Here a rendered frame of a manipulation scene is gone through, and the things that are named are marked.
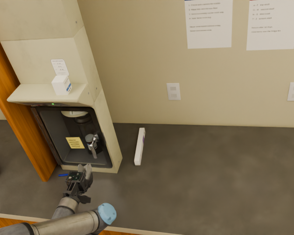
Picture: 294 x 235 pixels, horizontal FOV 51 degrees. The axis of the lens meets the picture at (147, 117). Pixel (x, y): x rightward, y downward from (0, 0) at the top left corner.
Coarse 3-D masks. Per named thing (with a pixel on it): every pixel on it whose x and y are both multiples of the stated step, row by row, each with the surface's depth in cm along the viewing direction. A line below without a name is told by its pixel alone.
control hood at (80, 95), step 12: (24, 84) 131; (36, 84) 130; (48, 84) 128; (72, 84) 125; (84, 84) 124; (12, 96) 125; (24, 96) 124; (36, 96) 122; (48, 96) 121; (60, 96) 120; (72, 96) 118; (84, 96) 121
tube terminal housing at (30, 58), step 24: (24, 48) 119; (48, 48) 117; (72, 48) 115; (24, 72) 128; (48, 72) 125; (72, 72) 122; (96, 72) 132; (96, 96) 132; (72, 168) 166; (96, 168) 161
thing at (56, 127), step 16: (48, 112) 139; (64, 112) 137; (80, 112) 134; (48, 128) 146; (64, 128) 144; (80, 128) 141; (96, 128) 139; (64, 144) 151; (96, 144) 146; (64, 160) 160; (80, 160) 158; (96, 160) 155
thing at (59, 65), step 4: (52, 60) 120; (56, 60) 120; (60, 60) 120; (52, 64) 122; (56, 64) 121; (60, 64) 121; (64, 64) 120; (56, 68) 123; (60, 68) 122; (64, 68) 122; (56, 72) 124; (60, 72) 124; (64, 72) 123; (68, 72) 123
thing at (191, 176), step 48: (0, 144) 193; (144, 144) 174; (192, 144) 168; (240, 144) 163; (288, 144) 158; (0, 192) 162; (48, 192) 157; (96, 192) 153; (144, 192) 148; (192, 192) 144; (240, 192) 140; (288, 192) 137
